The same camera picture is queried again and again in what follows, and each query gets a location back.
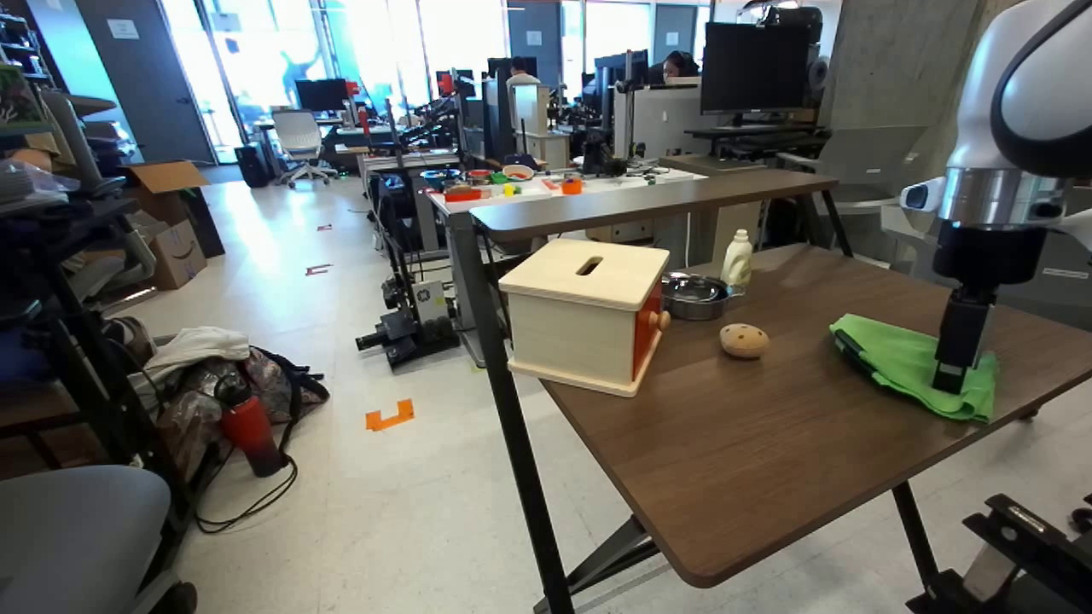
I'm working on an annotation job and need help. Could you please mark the white cloth pile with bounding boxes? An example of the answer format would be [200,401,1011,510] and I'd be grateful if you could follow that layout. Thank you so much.
[138,325,257,384]

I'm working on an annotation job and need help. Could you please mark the small metal bowl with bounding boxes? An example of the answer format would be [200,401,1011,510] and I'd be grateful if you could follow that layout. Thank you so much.
[657,270,730,325]

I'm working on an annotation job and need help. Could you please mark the red canister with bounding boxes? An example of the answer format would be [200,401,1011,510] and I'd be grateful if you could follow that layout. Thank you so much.
[214,391,289,482]

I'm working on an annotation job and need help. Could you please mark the black bag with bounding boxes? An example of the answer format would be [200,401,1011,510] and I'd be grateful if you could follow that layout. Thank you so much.
[239,344,333,427]

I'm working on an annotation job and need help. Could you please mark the small cardboard box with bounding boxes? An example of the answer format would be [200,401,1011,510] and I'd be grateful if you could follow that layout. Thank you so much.
[145,219,211,294]

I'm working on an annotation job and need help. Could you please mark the small white bottle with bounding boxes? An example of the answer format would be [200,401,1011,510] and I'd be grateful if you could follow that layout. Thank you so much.
[719,226,756,299]

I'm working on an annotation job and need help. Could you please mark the black floor machine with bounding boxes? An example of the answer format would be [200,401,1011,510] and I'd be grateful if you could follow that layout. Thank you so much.
[350,272,463,376]

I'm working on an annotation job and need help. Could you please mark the black floor cable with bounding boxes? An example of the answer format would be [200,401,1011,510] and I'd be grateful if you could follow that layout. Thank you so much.
[187,451,305,538]

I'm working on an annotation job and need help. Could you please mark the grey office chair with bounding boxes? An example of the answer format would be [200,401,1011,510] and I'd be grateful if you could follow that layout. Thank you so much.
[0,460,200,614]

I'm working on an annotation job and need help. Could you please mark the green microfibre towel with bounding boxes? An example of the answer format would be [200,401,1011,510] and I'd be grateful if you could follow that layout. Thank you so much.
[824,311,1008,431]

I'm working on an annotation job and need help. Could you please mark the metal table frame strut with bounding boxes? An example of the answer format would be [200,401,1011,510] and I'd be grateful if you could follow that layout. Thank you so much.
[564,482,949,614]

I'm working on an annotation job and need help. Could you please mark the orange floor tape mark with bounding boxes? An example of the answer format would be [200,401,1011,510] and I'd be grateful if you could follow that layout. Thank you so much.
[360,395,419,436]

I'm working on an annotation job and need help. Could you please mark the brown potato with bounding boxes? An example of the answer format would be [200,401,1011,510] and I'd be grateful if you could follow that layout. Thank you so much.
[714,319,774,364]

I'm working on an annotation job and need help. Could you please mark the open cardboard box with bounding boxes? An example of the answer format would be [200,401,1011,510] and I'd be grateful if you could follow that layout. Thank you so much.
[123,157,228,258]

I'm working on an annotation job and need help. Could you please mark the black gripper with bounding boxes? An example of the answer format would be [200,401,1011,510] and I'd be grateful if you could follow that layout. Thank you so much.
[931,219,1048,399]

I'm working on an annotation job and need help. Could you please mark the black storage shelf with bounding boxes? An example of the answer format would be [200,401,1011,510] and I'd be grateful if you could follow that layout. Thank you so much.
[0,9,196,538]

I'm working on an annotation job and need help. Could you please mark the wooden box with red drawer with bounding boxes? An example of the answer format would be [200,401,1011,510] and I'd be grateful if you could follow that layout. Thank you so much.
[494,236,673,399]

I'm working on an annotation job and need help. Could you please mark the black metal desk leg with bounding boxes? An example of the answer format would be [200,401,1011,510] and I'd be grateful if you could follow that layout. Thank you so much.
[449,214,578,614]

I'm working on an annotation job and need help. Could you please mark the large black computer monitor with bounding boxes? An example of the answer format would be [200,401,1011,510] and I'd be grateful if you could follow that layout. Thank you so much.
[695,16,824,115]

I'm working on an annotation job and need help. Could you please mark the white table with toys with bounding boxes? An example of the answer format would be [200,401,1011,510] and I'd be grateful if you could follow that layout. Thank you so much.
[425,161,711,220]

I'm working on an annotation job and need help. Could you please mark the white office chair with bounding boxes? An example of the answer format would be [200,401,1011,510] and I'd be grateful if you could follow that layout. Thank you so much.
[269,104,344,190]

